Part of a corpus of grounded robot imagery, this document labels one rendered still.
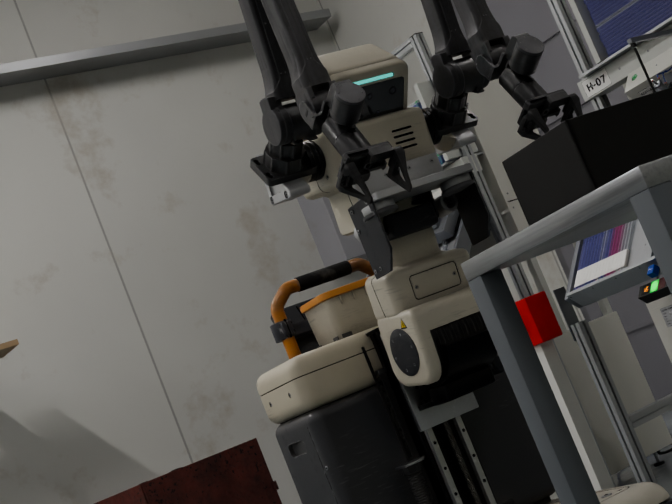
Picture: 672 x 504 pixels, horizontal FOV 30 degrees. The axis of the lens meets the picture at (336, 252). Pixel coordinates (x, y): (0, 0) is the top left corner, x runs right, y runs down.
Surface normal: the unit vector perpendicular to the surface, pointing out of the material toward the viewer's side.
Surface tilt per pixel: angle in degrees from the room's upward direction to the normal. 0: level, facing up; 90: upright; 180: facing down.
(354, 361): 90
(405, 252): 98
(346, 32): 90
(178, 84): 90
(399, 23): 90
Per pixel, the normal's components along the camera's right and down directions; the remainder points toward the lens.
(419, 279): 0.45, -0.14
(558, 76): -0.78, 0.25
